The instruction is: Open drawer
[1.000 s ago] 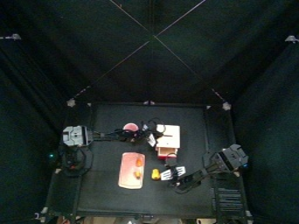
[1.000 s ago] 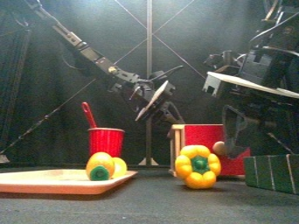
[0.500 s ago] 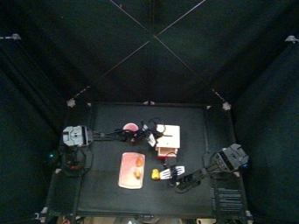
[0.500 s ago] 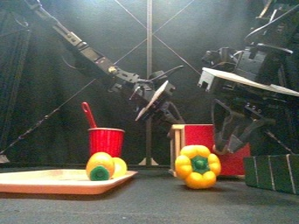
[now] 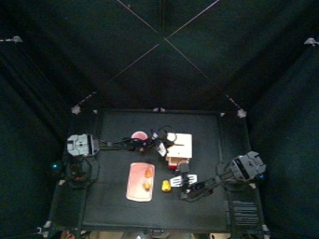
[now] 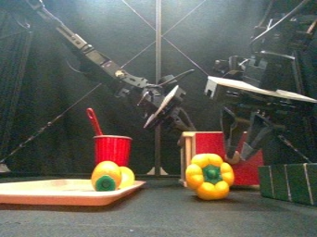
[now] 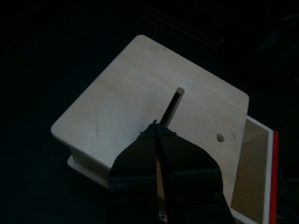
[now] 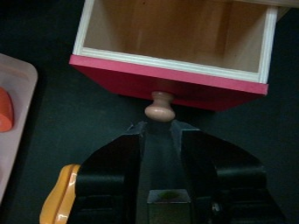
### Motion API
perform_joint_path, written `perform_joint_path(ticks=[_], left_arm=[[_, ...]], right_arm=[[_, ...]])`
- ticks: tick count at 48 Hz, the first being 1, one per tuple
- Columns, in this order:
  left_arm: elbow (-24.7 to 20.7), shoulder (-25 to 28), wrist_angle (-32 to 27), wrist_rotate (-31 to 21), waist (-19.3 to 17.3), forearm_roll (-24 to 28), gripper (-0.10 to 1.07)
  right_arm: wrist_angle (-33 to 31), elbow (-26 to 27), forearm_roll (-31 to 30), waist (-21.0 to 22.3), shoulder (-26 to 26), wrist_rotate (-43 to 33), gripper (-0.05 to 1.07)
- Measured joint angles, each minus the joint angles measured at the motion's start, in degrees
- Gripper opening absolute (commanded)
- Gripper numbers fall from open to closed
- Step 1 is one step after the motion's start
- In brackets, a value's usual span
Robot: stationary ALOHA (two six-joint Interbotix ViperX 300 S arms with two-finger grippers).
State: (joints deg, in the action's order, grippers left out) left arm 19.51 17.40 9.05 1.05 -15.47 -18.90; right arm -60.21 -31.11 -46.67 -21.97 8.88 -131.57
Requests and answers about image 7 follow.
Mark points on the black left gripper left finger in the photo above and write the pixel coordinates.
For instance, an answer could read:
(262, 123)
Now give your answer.
(133, 180)

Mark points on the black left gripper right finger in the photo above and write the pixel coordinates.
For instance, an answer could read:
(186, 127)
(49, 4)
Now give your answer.
(194, 180)

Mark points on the white box with red edge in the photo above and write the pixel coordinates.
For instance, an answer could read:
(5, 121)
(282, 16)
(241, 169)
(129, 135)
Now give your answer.
(257, 175)

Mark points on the light wooden box with slot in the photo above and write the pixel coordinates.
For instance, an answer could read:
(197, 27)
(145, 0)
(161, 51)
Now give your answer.
(137, 96)

